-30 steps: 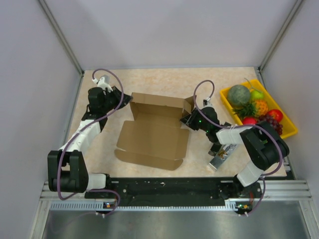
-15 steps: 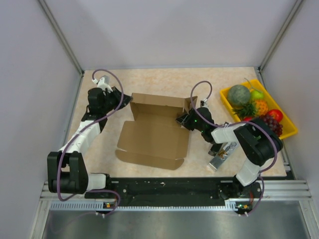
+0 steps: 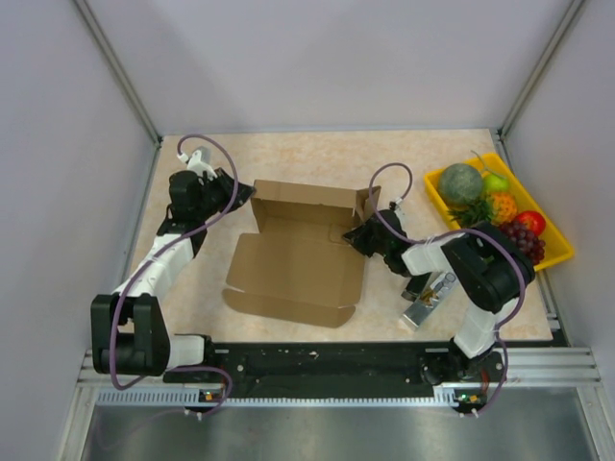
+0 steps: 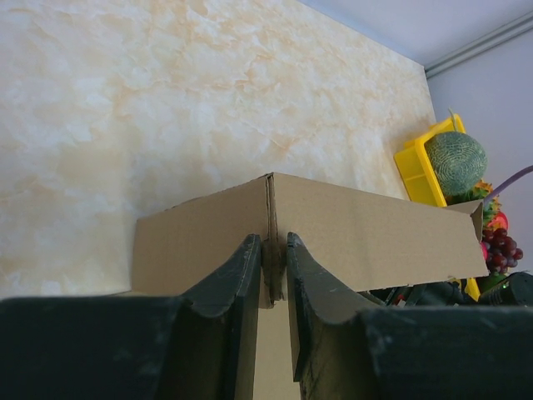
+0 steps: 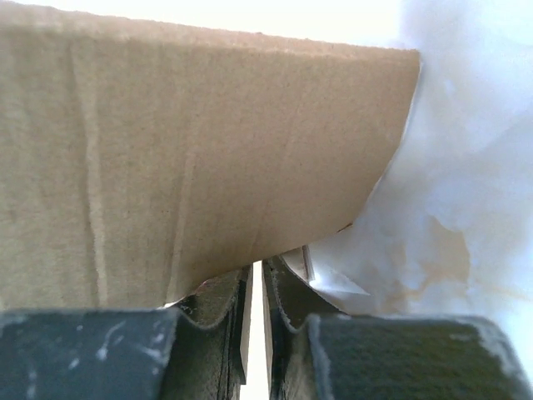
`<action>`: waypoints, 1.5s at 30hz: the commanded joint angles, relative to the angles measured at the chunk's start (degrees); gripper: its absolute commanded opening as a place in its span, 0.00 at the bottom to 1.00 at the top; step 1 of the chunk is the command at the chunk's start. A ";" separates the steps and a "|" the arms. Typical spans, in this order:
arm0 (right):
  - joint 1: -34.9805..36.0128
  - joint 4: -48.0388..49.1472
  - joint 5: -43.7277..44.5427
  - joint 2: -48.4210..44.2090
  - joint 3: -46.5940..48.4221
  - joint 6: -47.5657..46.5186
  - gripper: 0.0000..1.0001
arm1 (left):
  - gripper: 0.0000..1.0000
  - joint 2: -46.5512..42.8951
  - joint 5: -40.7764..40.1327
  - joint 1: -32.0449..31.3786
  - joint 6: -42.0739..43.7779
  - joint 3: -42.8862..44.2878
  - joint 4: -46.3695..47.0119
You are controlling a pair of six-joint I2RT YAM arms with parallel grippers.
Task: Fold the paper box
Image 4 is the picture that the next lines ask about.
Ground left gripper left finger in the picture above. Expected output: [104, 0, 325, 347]
[1, 235, 262, 399]

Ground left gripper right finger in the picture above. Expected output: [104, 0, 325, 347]
[286, 233, 532, 399]

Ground brown cardboard box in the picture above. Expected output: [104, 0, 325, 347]
[132, 172, 486, 399]

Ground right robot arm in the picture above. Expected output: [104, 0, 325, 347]
[371, 272, 532, 307]

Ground purple grapes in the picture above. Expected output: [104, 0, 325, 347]
[481, 227, 524, 275]

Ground yellow plastic tray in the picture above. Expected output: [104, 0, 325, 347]
[394, 113, 488, 301]

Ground red apple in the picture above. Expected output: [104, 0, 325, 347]
[487, 211, 509, 230]

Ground orange pineapple toy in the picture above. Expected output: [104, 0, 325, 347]
[461, 179, 501, 224]

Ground grey-green melon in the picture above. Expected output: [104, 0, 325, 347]
[425, 131, 488, 197]

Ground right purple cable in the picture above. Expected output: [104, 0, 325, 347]
[489, 164, 533, 199]

